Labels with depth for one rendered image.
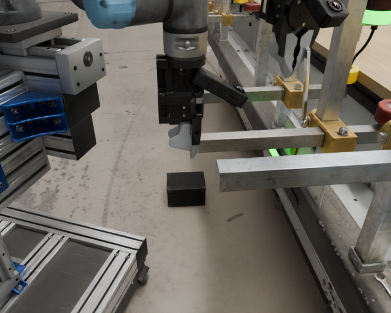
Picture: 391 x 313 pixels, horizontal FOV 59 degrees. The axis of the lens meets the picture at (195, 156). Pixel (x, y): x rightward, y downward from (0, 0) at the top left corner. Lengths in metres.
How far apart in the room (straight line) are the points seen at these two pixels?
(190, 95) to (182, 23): 0.12
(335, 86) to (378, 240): 0.30
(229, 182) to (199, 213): 1.36
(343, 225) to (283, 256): 0.88
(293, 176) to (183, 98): 0.26
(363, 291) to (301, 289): 0.88
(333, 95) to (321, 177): 0.33
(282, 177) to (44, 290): 1.03
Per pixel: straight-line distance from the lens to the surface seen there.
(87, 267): 1.33
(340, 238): 0.75
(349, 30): 0.72
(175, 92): 0.63
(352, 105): 1.11
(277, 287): 1.52
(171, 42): 0.59
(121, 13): 0.51
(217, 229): 1.71
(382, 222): 0.63
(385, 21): 0.74
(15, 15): 0.87
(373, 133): 0.80
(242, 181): 0.43
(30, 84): 0.87
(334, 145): 0.72
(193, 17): 0.57
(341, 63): 0.74
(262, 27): 1.20
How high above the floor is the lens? 1.20
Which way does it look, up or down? 33 degrees down
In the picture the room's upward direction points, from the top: straight up
